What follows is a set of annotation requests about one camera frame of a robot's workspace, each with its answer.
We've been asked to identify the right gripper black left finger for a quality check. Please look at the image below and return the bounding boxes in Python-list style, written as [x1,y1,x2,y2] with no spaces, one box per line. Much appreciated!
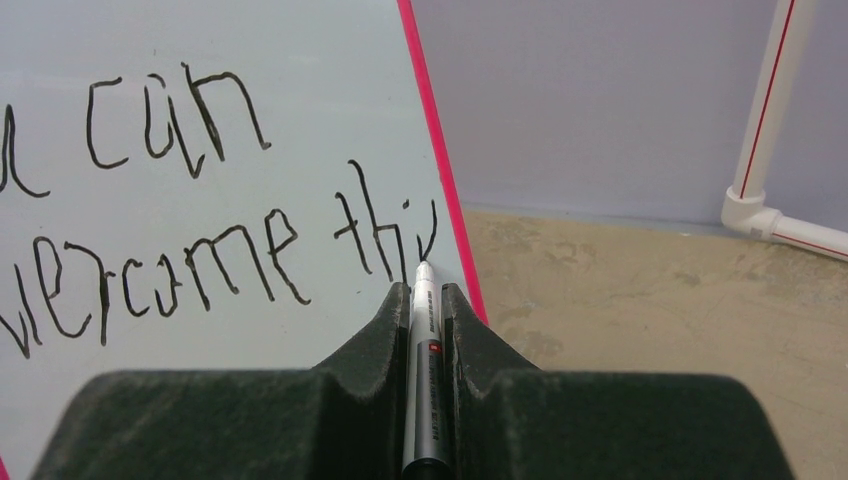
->
[33,283,410,479]

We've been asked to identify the pink framed whiteboard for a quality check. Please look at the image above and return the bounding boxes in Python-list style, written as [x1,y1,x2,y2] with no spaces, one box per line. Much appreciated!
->
[1,1,483,479]

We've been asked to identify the white PVC pipe frame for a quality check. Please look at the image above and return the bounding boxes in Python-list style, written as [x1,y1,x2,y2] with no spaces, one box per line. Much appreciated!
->
[720,0,847,262]

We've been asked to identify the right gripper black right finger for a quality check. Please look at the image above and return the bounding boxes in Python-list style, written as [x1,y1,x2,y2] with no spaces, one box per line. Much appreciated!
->
[442,284,794,479]

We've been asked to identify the black whiteboard marker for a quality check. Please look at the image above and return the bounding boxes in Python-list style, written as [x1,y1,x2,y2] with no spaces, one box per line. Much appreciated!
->
[401,261,454,479]

